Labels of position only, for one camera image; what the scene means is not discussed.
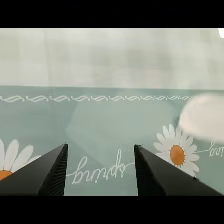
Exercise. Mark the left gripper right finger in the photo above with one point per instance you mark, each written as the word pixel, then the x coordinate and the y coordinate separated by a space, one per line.
pixel 160 180

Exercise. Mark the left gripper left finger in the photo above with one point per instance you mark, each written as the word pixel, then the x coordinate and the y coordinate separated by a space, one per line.
pixel 40 176

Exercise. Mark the white T-shirt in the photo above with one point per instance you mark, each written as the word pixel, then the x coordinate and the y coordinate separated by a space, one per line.
pixel 205 116

